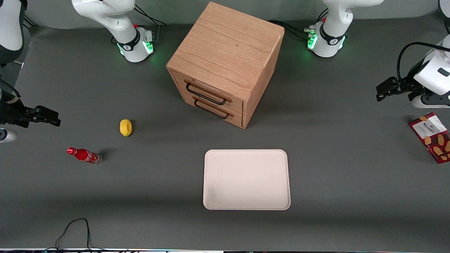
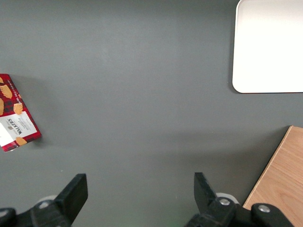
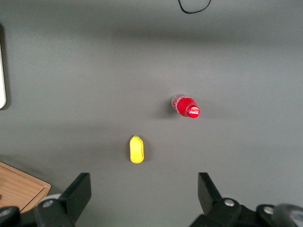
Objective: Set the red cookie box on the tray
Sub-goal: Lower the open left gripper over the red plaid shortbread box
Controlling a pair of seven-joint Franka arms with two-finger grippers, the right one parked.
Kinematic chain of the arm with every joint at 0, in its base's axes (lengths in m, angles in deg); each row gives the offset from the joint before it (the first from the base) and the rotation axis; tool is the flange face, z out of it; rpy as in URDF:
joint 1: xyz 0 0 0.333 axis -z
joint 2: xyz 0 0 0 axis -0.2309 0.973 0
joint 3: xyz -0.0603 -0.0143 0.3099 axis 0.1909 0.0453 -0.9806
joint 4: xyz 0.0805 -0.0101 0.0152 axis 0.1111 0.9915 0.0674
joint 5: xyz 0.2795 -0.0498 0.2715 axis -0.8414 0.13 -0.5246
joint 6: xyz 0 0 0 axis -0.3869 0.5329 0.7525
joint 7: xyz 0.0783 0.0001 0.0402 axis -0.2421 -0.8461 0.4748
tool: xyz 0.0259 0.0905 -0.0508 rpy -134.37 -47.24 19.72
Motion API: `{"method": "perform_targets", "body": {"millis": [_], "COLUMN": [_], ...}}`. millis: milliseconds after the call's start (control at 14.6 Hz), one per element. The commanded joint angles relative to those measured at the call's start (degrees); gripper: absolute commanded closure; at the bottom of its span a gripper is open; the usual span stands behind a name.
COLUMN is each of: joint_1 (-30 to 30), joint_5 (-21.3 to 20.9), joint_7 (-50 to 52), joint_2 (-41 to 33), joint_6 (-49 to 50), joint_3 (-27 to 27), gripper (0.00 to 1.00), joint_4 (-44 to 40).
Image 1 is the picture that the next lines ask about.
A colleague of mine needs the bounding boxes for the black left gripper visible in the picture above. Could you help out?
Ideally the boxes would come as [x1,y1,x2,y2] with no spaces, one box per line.
[376,59,428,102]

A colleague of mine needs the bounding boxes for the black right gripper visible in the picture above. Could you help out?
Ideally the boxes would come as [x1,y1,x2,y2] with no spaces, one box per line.
[0,100,61,128]

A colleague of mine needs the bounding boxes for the red tartan cookie box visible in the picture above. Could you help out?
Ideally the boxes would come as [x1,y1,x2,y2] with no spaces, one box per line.
[408,112,450,164]

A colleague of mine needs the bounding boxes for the cream plastic tray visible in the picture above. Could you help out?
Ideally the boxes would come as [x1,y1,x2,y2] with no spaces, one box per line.
[202,149,292,211]

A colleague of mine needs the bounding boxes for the red cola bottle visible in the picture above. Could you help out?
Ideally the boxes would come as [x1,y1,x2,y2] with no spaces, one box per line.
[66,147,103,165]

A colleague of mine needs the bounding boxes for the yellow lemon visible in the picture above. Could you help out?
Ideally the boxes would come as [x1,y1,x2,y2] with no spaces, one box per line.
[120,119,133,137]

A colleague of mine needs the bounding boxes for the wooden drawer front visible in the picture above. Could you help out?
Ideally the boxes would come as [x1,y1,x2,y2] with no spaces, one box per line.
[177,87,244,128]
[171,70,244,114]

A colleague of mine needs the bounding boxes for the wooden drawer cabinet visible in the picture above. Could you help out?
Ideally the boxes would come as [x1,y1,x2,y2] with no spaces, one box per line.
[166,1,285,130]

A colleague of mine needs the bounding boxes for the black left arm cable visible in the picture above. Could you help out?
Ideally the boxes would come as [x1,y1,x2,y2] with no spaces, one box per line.
[397,41,450,82]

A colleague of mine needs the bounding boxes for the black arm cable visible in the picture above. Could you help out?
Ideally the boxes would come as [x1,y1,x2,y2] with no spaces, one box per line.
[397,41,450,82]
[0,79,21,99]

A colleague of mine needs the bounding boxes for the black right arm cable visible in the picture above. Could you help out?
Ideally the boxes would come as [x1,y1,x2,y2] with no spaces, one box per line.
[0,79,21,99]

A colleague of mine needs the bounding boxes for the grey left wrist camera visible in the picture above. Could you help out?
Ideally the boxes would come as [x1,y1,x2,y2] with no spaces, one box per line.
[411,93,450,109]

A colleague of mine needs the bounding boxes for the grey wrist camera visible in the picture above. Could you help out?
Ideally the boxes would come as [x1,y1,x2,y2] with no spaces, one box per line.
[411,93,450,109]
[0,129,18,143]

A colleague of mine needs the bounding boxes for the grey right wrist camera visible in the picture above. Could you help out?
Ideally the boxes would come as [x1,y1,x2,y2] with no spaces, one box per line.
[0,129,18,143]

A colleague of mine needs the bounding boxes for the black left base cables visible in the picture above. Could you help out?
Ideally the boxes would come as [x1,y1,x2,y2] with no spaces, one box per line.
[268,8,330,40]

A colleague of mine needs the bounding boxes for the black base cables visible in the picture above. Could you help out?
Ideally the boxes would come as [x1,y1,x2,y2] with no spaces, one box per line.
[268,8,330,40]
[134,3,167,45]

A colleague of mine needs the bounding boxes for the black looped table cable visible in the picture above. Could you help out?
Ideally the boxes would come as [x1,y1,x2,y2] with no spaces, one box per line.
[44,218,108,253]

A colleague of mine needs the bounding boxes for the black right base cables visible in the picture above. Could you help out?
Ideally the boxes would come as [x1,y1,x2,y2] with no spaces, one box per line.
[134,3,167,45]

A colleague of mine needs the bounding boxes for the black metal drawer handle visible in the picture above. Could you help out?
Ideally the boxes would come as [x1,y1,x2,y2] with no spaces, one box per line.
[193,99,230,120]
[185,82,228,106]

